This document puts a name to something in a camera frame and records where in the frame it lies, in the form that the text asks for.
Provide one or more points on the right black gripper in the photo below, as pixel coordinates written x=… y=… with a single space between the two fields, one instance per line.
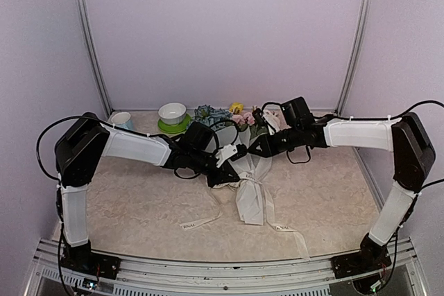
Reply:
x=266 y=147

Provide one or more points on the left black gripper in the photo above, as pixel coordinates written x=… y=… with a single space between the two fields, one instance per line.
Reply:
x=223 y=175

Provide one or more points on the cream ribbon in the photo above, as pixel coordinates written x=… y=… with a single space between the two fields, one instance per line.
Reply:
x=255 y=205

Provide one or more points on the pink fake rose stem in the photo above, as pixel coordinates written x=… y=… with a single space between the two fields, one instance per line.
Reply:
x=246 y=121

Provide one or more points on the yellow fake flower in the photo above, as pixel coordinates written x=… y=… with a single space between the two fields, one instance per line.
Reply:
x=236 y=108

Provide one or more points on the blue hydrangea fake flower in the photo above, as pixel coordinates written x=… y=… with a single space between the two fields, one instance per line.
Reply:
x=215 y=118

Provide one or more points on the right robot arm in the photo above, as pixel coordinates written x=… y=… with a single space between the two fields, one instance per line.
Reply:
x=396 y=149

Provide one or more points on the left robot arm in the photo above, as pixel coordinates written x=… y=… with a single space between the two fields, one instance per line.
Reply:
x=92 y=149

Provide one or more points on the green plate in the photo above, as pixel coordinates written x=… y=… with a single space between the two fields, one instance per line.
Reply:
x=174 y=129

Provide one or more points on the white bowl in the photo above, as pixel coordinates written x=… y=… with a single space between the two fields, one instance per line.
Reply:
x=172 y=113

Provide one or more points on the light blue mug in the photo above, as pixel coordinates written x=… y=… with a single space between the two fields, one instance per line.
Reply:
x=122 y=120

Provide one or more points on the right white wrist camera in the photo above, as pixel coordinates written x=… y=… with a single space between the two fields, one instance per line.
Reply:
x=265 y=121

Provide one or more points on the aluminium front rail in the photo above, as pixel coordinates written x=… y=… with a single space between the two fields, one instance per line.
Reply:
x=135 y=275

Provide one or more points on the right aluminium frame post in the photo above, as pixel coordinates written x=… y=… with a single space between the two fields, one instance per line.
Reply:
x=354 y=56

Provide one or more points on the aluminium frame post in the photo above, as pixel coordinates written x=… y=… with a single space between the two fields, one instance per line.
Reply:
x=354 y=56
x=93 y=57

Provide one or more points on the left aluminium frame post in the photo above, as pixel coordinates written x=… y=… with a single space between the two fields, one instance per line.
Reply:
x=93 y=57

